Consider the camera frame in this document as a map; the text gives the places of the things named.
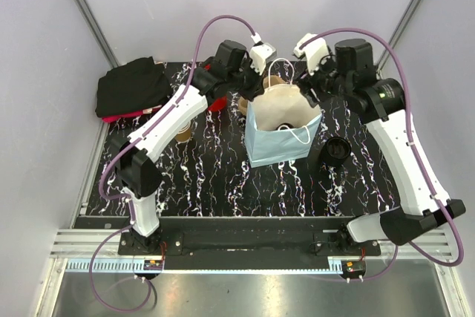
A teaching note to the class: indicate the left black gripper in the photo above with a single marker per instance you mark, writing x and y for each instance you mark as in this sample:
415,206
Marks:
257,86

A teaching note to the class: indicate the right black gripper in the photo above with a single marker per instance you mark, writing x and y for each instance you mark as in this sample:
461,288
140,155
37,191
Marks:
305,82

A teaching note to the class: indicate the light blue paper bag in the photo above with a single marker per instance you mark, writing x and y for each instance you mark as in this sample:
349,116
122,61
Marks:
280,124

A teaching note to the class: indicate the black plastic cup lid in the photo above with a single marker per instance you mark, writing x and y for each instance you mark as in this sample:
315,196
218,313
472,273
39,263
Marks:
284,126

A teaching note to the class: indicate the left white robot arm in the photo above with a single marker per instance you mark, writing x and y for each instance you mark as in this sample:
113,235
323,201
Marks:
233,68

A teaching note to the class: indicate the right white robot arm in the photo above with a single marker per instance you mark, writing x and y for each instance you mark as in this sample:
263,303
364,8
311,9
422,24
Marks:
349,72

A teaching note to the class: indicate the red cup holder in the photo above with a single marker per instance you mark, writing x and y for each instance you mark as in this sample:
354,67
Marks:
218,105

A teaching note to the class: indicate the stack of black cup lids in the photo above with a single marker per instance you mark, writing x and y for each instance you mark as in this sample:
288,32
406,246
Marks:
335,152

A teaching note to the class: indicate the stack of brown paper cups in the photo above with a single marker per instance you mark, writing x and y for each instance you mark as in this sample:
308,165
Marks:
184,134

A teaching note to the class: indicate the pink cloth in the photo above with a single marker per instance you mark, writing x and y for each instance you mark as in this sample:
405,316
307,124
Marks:
115,118

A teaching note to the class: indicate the black folded cloth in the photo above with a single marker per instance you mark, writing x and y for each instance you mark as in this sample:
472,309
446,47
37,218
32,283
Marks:
131,88

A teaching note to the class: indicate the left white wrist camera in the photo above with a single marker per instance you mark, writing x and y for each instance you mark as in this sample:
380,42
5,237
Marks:
261,53

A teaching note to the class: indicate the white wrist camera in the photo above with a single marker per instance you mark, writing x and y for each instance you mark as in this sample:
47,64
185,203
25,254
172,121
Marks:
261,53
313,53

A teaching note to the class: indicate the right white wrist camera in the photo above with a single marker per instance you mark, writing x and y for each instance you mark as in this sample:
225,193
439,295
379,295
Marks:
313,53

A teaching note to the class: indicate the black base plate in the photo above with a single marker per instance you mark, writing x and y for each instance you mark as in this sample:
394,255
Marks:
231,244

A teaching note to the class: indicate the aluminium frame rail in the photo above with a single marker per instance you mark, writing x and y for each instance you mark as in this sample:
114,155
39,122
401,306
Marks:
434,247

